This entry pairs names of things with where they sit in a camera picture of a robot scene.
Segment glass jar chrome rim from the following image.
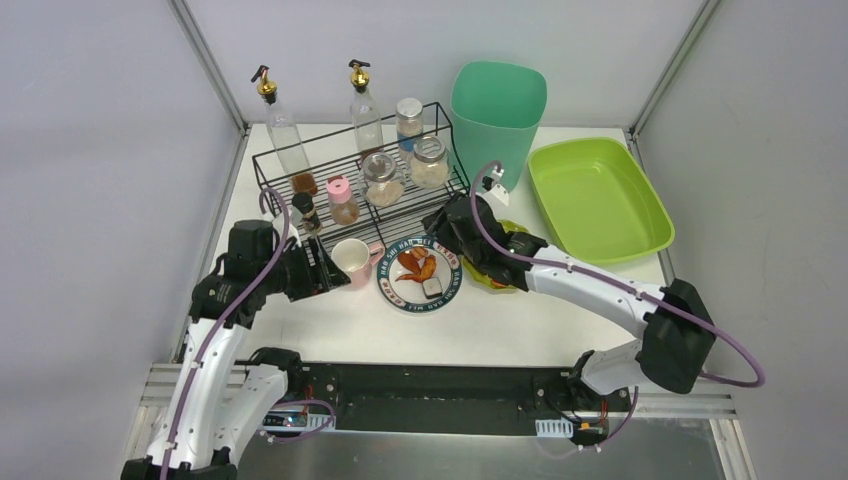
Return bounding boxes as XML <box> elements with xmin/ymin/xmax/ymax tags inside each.
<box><xmin>359</xmin><ymin>151</ymin><xmax>405</xmax><ymax>208</ymax></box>
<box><xmin>410</xmin><ymin>135</ymin><xmax>450</xmax><ymax>189</ymax></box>

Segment glass bottle gold spout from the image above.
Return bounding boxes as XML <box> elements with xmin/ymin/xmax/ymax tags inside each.
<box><xmin>349</xmin><ymin>59</ymin><xmax>384</xmax><ymax>160</ymax></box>

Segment lime green plastic tub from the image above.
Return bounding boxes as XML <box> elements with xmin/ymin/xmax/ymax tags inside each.
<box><xmin>527</xmin><ymin>137</ymin><xmax>676</xmax><ymax>265</ymax></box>

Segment pink white mug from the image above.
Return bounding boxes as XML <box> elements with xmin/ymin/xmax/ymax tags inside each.
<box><xmin>331</xmin><ymin>238</ymin><xmax>385</xmax><ymax>289</ymax></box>

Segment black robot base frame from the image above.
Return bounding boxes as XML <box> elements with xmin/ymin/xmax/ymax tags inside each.
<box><xmin>263</xmin><ymin>362</ymin><xmax>631</xmax><ymax>437</ymax></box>

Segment green dotted small plate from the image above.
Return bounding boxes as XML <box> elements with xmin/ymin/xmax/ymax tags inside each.
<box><xmin>461</xmin><ymin>219</ymin><xmax>529</xmax><ymax>293</ymax></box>

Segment black wire rack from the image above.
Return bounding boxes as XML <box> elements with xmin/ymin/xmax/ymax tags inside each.
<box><xmin>251</xmin><ymin>101</ymin><xmax>472</xmax><ymax>266</ymax></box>

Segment orange chicken wing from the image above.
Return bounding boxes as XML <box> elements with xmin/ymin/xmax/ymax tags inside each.
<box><xmin>397</xmin><ymin>255</ymin><xmax>437</xmax><ymax>283</ymax></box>

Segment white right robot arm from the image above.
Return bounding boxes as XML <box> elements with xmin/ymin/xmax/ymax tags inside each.
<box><xmin>422</xmin><ymin>193</ymin><xmax>716</xmax><ymax>395</ymax></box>

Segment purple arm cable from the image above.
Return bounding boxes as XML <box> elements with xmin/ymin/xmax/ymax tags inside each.
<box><xmin>468</xmin><ymin>160</ymin><xmax>767</xmax><ymax>389</ymax></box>
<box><xmin>157</xmin><ymin>186</ymin><xmax>336</xmax><ymax>480</ymax></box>

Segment white sushi roll piece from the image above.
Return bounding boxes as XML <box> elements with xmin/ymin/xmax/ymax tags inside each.
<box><xmin>421</xmin><ymin>277</ymin><xmax>443</xmax><ymax>299</ymax></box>

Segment teal rimmed white plate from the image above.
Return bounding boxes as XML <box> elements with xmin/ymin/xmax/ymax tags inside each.
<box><xmin>376</xmin><ymin>236</ymin><xmax>463</xmax><ymax>314</ymax></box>

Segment brown sausage piece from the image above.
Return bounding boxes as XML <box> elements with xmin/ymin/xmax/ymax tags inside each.
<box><xmin>397</xmin><ymin>252</ymin><xmax>421</xmax><ymax>274</ymax></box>

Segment teal plastic bin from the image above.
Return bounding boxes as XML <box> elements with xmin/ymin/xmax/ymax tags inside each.
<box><xmin>450</xmin><ymin>61</ymin><xmax>548</xmax><ymax>190</ymax></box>

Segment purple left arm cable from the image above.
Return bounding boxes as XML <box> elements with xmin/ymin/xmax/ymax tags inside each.
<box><xmin>157</xmin><ymin>186</ymin><xmax>336</xmax><ymax>480</ymax></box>

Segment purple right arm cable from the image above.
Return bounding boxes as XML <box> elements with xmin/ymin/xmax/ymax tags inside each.
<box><xmin>468</xmin><ymin>160</ymin><xmax>767</xmax><ymax>389</ymax></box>

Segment black lid spice jar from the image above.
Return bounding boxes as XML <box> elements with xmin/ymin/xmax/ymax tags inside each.
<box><xmin>291</xmin><ymin>192</ymin><xmax>323</xmax><ymax>237</ymax></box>

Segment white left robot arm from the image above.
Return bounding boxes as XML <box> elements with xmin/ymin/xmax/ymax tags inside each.
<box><xmin>121</xmin><ymin>219</ymin><xmax>351</xmax><ymax>479</ymax></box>

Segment silver lid blue shaker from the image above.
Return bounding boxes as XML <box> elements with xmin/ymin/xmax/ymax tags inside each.
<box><xmin>396</xmin><ymin>97</ymin><xmax>423</xmax><ymax>160</ymax></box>

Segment glass bottle brown contents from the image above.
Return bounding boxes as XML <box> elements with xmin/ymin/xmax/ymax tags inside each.
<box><xmin>251</xmin><ymin>65</ymin><xmax>318</xmax><ymax>196</ymax></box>

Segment pink lid spice jar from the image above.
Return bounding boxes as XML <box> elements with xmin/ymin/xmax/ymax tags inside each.
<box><xmin>326</xmin><ymin>175</ymin><xmax>360</xmax><ymax>226</ymax></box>

